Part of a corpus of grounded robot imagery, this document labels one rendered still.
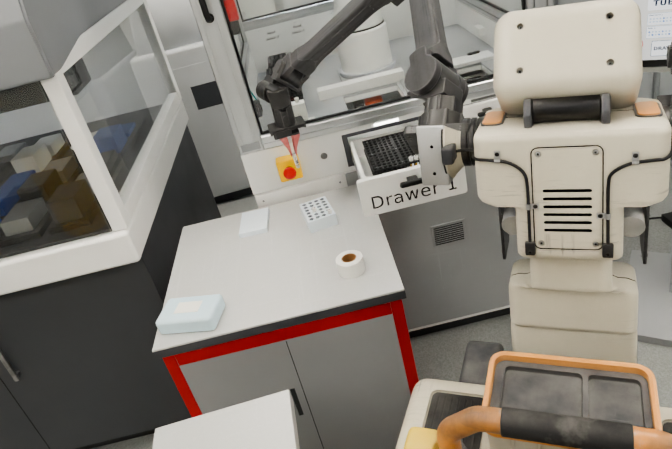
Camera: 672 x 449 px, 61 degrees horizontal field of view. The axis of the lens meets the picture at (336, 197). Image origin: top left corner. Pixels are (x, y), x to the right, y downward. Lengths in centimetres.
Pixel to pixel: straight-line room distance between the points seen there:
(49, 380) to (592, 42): 190
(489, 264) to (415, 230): 33
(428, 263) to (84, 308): 116
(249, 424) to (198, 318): 34
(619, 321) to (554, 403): 28
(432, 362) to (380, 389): 68
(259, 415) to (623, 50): 90
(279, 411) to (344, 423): 51
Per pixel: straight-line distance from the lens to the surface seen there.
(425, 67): 110
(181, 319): 145
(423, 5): 126
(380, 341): 149
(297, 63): 154
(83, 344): 208
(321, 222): 166
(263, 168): 185
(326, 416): 166
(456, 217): 204
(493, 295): 229
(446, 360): 226
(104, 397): 223
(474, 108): 186
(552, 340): 120
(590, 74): 92
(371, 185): 152
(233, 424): 122
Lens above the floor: 163
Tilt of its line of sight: 28 degrees down
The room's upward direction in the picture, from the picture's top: 14 degrees counter-clockwise
